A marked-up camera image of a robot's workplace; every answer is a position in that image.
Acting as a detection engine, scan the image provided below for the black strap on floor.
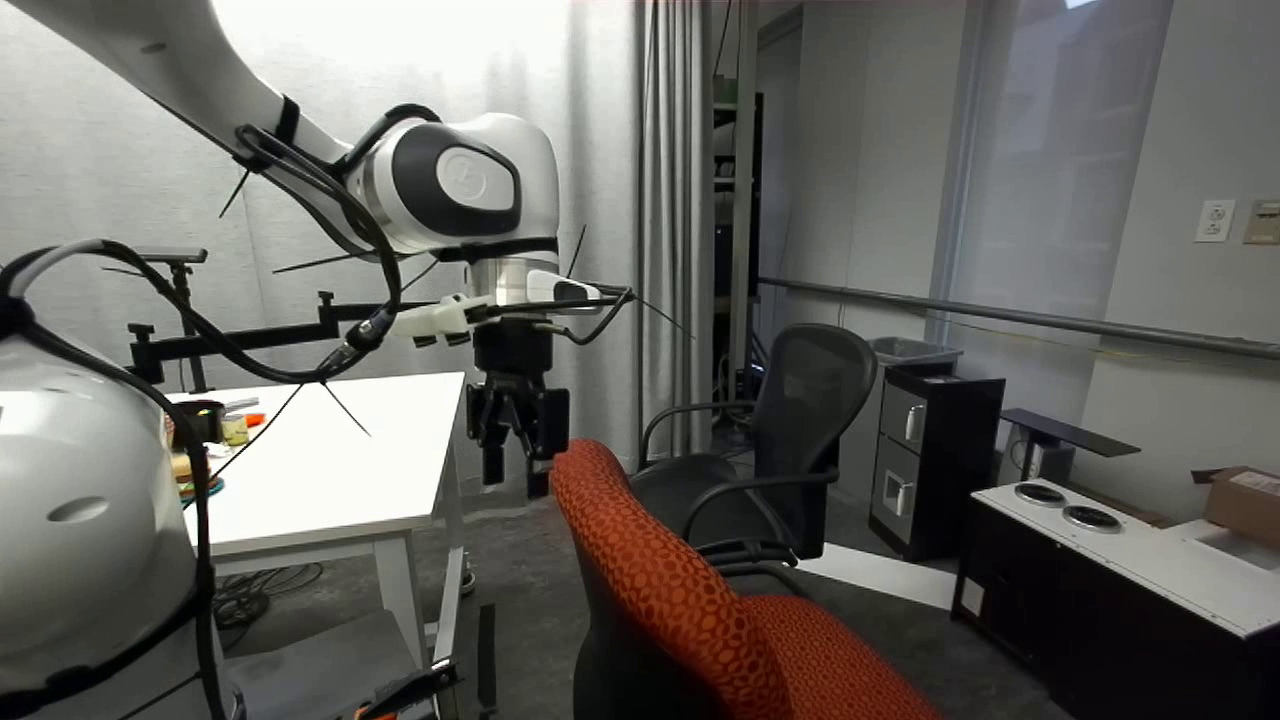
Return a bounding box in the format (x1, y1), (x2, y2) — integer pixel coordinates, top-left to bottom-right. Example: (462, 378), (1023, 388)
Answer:
(472, 600), (501, 716)

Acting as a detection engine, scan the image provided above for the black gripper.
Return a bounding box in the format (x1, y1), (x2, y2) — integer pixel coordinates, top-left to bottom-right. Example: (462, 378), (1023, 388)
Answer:
(462, 318), (576, 499)

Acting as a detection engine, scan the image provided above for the black orange bar clamp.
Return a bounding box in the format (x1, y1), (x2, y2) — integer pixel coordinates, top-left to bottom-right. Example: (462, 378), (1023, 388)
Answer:
(350, 657), (462, 720)

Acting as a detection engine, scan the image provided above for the orange fabric office chair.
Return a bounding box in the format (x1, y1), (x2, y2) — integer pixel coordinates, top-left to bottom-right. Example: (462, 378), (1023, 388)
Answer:
(548, 435), (944, 720)

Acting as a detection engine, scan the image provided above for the white floor sheet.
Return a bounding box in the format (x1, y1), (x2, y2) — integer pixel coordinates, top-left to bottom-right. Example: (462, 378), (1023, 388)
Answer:
(795, 536), (965, 615)

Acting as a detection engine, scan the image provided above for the grey wall rail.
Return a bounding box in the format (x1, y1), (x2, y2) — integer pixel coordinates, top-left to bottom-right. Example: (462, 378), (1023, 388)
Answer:
(755, 274), (1280, 362)

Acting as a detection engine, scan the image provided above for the black flat bracket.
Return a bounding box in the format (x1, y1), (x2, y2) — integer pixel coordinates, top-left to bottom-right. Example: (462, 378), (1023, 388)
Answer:
(994, 405), (1145, 490)

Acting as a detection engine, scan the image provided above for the white table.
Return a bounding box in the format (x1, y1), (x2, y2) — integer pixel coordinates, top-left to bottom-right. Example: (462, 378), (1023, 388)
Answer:
(172, 367), (472, 671)

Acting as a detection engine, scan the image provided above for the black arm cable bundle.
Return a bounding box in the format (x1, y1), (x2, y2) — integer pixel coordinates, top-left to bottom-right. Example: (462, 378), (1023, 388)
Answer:
(0, 96), (410, 720)

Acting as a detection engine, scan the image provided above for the cardboard box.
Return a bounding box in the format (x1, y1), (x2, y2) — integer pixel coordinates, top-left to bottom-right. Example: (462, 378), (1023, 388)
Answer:
(1193, 461), (1280, 554)

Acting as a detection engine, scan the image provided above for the sheer white curtain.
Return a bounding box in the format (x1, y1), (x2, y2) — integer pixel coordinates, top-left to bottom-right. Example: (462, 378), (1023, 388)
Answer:
(0, 0), (643, 473)

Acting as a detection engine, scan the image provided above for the black cable coil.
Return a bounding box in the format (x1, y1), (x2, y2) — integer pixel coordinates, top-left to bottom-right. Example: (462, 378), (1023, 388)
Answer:
(213, 563), (331, 637)

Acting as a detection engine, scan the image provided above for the low white-topped black table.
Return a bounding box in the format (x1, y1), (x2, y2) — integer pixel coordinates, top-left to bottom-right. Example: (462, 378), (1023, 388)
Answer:
(950, 476), (1280, 720)

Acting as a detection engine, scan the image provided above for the black mesh office chair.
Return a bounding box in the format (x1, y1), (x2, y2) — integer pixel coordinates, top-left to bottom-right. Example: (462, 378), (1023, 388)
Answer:
(626, 322), (884, 576)

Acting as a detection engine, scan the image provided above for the white light switch plate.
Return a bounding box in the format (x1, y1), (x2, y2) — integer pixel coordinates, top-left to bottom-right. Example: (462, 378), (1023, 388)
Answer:
(1193, 198), (1241, 248)

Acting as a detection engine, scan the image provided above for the grey curtain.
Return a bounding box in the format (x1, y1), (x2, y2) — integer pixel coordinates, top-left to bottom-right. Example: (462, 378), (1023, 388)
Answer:
(636, 0), (712, 465)

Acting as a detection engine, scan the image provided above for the dark shelf unit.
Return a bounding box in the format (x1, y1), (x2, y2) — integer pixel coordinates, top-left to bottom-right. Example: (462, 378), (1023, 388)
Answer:
(709, 77), (769, 405)

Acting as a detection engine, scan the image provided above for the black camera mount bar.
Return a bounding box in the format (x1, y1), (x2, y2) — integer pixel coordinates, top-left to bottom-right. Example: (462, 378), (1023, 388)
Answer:
(124, 243), (476, 396)

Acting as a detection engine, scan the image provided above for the beige wall plate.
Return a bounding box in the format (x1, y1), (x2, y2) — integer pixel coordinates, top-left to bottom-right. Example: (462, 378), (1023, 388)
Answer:
(1241, 198), (1280, 248)

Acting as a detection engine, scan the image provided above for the small orange toy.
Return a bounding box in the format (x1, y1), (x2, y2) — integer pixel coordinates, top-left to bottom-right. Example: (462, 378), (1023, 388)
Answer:
(219, 413), (272, 453)

